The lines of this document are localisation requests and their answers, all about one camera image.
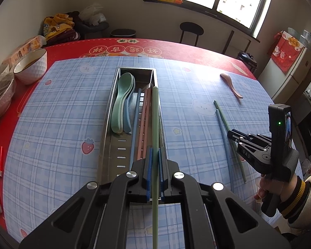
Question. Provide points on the white refrigerator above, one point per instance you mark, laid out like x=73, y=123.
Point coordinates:
x=281, y=86

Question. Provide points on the green spoon in tray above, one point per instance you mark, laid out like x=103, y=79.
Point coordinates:
x=125, y=84

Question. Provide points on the white textured bowl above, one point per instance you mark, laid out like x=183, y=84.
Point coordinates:
x=32, y=67

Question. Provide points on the white plastic bag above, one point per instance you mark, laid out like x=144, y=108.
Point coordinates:
x=92, y=14

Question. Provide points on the light green chopstick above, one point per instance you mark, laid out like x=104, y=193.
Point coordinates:
x=155, y=182
x=232, y=142

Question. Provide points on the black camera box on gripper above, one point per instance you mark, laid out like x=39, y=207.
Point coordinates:
x=280, y=127

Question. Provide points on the blue chopstick in tray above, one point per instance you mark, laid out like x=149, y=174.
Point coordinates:
x=134, y=129

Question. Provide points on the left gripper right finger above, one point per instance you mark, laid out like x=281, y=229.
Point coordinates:
x=212, y=216

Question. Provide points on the blue chopstick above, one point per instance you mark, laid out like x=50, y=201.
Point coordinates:
x=134, y=129
x=227, y=153

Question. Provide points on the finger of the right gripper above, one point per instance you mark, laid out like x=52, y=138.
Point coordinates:
x=260, y=140
x=237, y=135

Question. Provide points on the dark metal chair frame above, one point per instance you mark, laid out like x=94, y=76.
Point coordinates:
x=236, y=43

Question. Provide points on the cream sleeve right forearm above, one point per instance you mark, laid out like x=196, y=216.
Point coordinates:
x=297, y=208

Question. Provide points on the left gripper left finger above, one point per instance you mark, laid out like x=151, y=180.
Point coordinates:
x=97, y=215

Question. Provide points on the right hand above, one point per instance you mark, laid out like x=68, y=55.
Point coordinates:
x=267, y=187

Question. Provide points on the blue plaid table mat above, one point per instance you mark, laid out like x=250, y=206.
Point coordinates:
x=192, y=133

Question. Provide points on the snack package beside bowl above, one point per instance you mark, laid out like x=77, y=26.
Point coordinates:
x=25, y=48

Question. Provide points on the steel utensil tray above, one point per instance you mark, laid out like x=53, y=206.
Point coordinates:
x=114, y=157

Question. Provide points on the yellow snack bags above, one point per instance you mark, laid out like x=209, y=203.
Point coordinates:
x=57, y=24

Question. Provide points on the pink chopstick in tray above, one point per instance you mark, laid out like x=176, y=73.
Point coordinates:
x=141, y=133
x=148, y=106

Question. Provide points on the black round stool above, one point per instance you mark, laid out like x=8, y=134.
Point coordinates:
x=191, y=28

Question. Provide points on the red cloth on fridge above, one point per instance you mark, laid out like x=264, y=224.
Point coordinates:
x=286, y=51

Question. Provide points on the red printed tablecloth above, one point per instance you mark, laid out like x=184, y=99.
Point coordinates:
x=171, y=50

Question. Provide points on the black electric pressure cooker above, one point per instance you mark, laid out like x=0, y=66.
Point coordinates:
x=248, y=60

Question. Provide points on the blue spoon in tray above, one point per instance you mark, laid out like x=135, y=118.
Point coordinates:
x=126, y=113

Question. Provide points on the pink ceramic spoon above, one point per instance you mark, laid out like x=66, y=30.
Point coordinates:
x=229, y=82

